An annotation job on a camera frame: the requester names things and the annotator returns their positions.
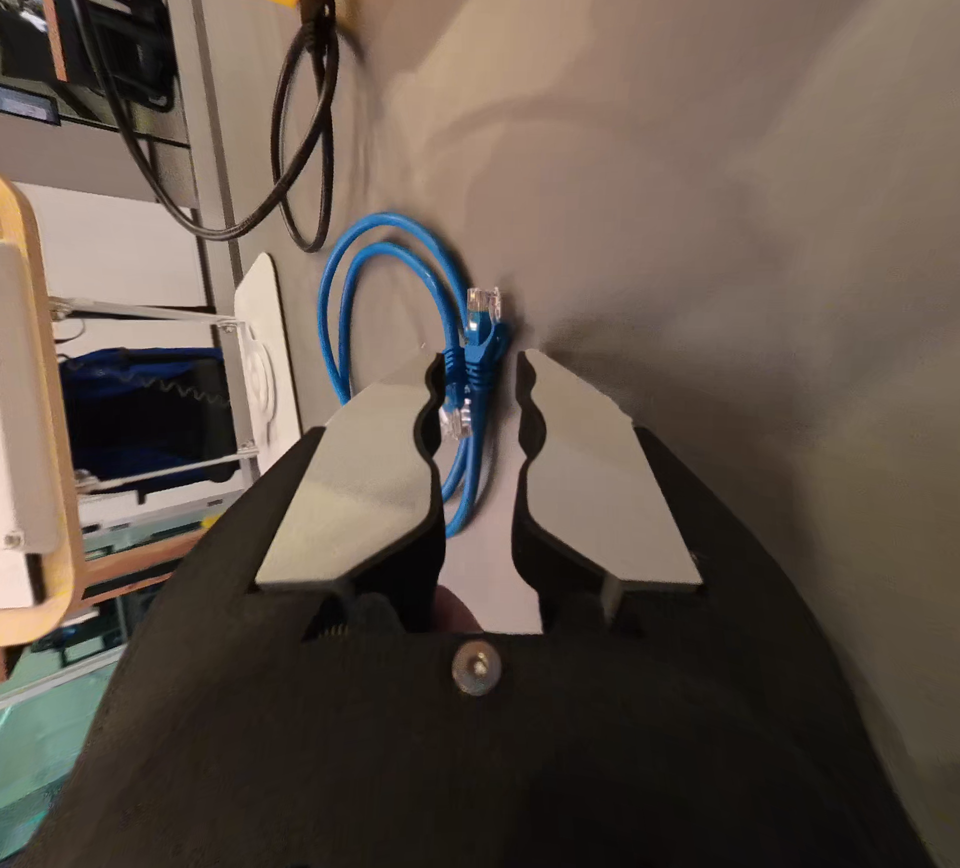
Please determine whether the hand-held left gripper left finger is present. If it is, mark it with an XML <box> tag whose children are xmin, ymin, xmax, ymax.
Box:
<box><xmin>253</xmin><ymin>350</ymin><xmax>448</xmax><ymax>603</ymax></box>

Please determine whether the blue fabric bin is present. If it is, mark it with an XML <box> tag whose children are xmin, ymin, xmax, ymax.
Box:
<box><xmin>58</xmin><ymin>346</ymin><xmax>243</xmax><ymax>485</ymax></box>

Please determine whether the white board stand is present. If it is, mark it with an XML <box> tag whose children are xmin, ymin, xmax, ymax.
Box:
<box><xmin>48</xmin><ymin>251</ymin><xmax>303</xmax><ymax>496</ymax></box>

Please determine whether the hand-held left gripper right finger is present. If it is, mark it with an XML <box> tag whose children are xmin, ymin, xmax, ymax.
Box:
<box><xmin>510</xmin><ymin>349</ymin><xmax>706</xmax><ymax>623</ymax></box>

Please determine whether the black ethernet cable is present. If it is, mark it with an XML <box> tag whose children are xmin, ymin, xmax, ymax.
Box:
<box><xmin>37</xmin><ymin>0</ymin><xmax>342</xmax><ymax>256</ymax></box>

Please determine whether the blue ethernet cable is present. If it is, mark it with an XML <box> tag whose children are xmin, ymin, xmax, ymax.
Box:
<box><xmin>318</xmin><ymin>211</ymin><xmax>513</xmax><ymax>539</ymax></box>

